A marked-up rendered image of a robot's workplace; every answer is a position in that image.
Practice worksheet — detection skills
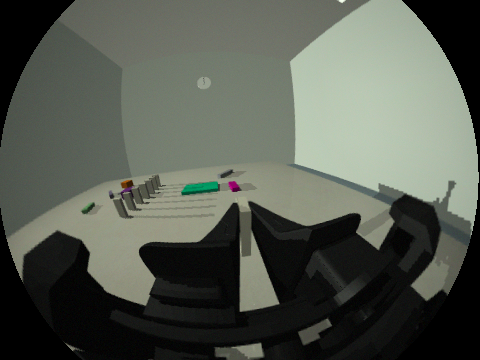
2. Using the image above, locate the magenta rectangular block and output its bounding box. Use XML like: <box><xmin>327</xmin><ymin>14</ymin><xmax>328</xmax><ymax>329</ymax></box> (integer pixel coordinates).
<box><xmin>228</xmin><ymin>181</ymin><xmax>240</xmax><ymax>192</ymax></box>

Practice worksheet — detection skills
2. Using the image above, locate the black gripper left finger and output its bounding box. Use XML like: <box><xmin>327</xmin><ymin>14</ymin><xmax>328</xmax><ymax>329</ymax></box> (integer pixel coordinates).
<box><xmin>139</xmin><ymin>201</ymin><xmax>240</xmax><ymax>312</ymax></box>

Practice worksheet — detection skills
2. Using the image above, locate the orange block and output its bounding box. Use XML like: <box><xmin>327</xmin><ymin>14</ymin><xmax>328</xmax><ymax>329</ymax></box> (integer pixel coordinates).
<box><xmin>120</xmin><ymin>180</ymin><xmax>133</xmax><ymax>189</ymax></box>

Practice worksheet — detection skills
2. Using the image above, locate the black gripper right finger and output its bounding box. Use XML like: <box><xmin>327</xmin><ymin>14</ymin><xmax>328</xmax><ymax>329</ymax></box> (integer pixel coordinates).
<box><xmin>248</xmin><ymin>200</ymin><xmax>361</xmax><ymax>304</ymax></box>

